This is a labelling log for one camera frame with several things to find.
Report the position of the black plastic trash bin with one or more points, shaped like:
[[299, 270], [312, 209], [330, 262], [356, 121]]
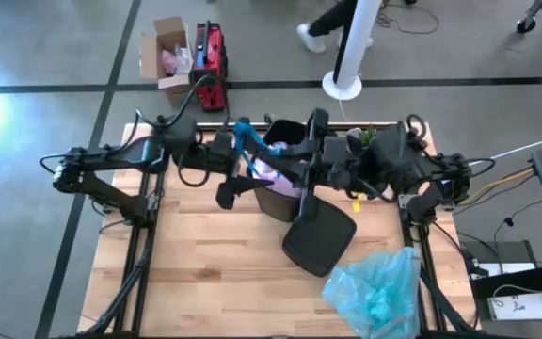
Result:
[[275, 207]]

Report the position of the black aluminium table frame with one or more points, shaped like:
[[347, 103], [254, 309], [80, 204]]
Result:
[[140, 254]]

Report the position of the black trash bin lid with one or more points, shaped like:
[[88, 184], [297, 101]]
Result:
[[320, 245]]

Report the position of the black diagonal bar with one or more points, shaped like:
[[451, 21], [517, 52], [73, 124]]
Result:
[[525, 282]]

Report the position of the white pole with base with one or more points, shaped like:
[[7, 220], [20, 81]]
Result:
[[358, 56]]

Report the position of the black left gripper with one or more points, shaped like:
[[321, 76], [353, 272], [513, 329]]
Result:
[[214, 155]]

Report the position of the small potted succulent plant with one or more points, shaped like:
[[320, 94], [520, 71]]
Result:
[[367, 136]]

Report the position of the thin white rod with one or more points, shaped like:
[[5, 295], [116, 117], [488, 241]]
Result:
[[525, 148]]

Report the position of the light blue trash bag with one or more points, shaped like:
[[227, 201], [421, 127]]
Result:
[[374, 296]]

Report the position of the clear plastic bundle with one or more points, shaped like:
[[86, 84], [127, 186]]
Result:
[[184, 59]]

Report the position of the grey chair leg caster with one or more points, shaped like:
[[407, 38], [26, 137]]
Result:
[[525, 24]]

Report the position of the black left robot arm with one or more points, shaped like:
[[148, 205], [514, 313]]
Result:
[[125, 150]]

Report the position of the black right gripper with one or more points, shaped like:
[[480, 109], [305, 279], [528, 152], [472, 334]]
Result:
[[341, 162]]

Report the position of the white paper with scribble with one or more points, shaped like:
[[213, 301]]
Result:
[[525, 308]]

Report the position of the red black toolbox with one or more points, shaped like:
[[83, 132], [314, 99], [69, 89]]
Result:
[[214, 52]]

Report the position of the plain white paper sheet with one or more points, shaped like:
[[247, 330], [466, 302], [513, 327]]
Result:
[[511, 269]]

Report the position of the pink plastic bundle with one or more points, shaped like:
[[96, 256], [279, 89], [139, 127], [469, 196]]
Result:
[[169, 61]]

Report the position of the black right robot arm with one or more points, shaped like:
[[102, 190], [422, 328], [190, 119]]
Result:
[[395, 155]]

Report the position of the person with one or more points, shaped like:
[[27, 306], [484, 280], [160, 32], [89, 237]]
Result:
[[327, 21]]

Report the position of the open cardboard box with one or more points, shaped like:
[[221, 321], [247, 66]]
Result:
[[151, 47]]

